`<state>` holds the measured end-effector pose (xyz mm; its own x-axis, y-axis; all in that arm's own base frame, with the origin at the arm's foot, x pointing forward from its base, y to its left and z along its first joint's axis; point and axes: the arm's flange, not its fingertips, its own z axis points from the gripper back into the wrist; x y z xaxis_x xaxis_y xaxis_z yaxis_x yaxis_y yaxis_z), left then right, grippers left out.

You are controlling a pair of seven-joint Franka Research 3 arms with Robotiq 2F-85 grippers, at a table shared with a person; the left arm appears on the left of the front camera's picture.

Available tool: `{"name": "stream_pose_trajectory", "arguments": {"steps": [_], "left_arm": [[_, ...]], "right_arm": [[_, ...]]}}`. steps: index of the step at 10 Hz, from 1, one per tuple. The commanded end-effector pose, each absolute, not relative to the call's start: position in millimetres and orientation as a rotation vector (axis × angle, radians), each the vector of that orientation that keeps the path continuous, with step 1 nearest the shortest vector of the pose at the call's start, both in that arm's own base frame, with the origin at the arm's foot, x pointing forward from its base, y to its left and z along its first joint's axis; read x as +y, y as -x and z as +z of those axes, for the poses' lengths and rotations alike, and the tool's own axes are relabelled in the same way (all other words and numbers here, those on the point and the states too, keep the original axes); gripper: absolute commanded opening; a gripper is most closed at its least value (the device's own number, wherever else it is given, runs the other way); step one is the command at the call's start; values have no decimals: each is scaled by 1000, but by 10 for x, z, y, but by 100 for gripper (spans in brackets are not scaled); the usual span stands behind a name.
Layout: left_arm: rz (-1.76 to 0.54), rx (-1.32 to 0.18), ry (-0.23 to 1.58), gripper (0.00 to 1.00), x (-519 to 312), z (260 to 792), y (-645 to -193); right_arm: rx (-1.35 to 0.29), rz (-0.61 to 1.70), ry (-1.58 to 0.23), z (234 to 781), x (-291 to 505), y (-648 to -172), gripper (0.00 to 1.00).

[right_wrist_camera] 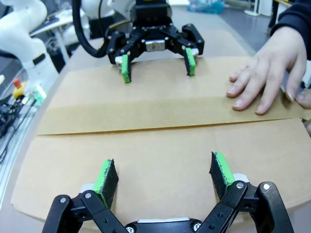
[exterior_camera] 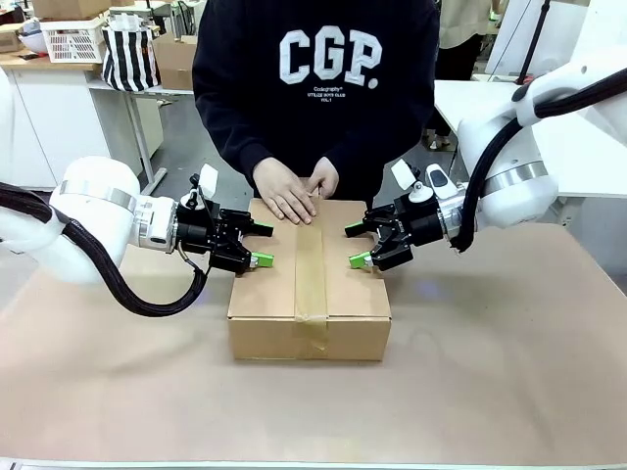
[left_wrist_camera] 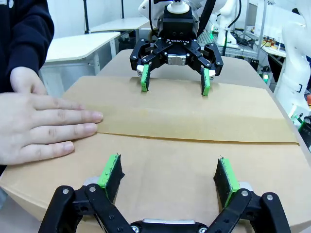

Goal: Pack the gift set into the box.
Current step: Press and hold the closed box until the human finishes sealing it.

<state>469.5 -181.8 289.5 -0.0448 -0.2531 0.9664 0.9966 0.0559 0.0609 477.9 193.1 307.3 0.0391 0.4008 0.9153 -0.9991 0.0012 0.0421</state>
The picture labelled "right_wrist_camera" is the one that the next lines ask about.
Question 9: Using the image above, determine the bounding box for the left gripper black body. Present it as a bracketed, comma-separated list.
[132, 0, 179, 52]

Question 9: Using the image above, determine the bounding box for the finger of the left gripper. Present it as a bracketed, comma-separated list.
[160, 23, 205, 76]
[106, 30, 146, 84]

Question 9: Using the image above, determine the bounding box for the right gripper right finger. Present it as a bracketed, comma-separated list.
[201, 151, 294, 233]

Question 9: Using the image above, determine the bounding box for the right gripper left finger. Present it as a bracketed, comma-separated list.
[42, 158, 127, 233]

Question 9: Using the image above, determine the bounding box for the large brown cardboard box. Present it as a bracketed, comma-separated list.
[11, 56, 311, 233]

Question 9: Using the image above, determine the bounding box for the brown packing tape strip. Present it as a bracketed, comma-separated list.
[37, 93, 308, 136]

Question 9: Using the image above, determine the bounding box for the right forearm in black sleeve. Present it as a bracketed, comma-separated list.
[268, 0, 311, 61]

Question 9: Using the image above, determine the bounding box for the person's right hand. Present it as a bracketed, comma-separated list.
[226, 25, 308, 115]

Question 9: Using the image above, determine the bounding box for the person's left hand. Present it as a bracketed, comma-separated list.
[296, 89, 311, 109]

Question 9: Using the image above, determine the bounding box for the blue plastic bag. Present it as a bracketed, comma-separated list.
[186, 0, 225, 14]

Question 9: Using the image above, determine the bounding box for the white side desk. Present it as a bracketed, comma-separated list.
[30, 15, 81, 66]

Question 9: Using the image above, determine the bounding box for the white stand base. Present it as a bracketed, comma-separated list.
[244, 0, 273, 17]

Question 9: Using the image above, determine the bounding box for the small device with green light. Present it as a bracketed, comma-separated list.
[24, 83, 47, 107]

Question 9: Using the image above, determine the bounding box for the yellow red emergency stop button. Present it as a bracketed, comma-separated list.
[12, 78, 28, 100]

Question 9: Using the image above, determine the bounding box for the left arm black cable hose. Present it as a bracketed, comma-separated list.
[72, 0, 110, 59]

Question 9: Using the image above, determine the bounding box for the tangle of black cables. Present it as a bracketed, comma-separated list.
[0, 97, 34, 163]

